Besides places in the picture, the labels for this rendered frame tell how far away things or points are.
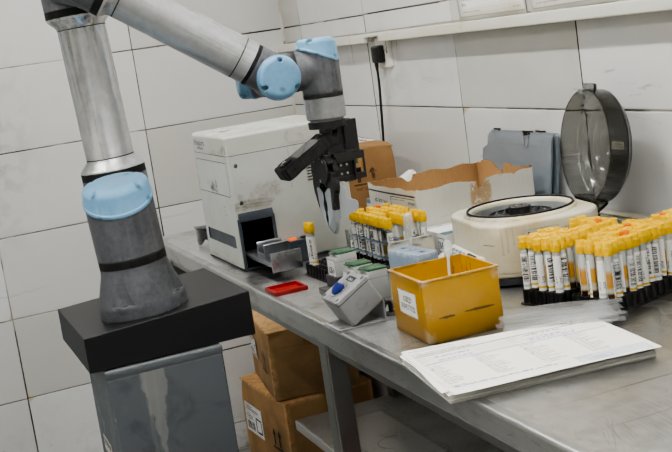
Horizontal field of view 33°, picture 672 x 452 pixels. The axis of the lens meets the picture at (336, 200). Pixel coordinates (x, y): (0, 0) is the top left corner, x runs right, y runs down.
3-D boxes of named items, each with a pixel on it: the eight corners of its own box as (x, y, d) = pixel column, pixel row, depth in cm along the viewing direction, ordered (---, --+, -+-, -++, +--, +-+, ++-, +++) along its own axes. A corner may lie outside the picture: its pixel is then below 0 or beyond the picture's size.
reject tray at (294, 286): (264, 291, 227) (264, 287, 227) (296, 284, 230) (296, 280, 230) (276, 296, 221) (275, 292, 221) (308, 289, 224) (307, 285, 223)
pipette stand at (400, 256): (387, 306, 201) (379, 251, 199) (421, 297, 204) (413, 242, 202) (418, 315, 192) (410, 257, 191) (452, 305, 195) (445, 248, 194)
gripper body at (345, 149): (368, 180, 213) (359, 116, 211) (326, 188, 209) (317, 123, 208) (350, 178, 220) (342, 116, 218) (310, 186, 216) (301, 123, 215)
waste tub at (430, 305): (395, 329, 186) (386, 269, 184) (468, 311, 190) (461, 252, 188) (428, 346, 173) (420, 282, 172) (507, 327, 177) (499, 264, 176)
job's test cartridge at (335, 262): (330, 285, 218) (325, 253, 217) (352, 280, 220) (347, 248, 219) (338, 288, 214) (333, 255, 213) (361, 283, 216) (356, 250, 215)
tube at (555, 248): (554, 304, 185) (547, 239, 183) (564, 302, 185) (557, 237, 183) (558, 306, 183) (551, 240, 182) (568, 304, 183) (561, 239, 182)
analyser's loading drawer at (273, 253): (243, 260, 253) (239, 237, 252) (271, 254, 255) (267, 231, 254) (273, 273, 234) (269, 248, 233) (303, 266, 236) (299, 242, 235)
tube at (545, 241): (560, 302, 185) (552, 237, 183) (550, 304, 184) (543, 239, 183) (555, 300, 186) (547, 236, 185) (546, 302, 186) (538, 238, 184)
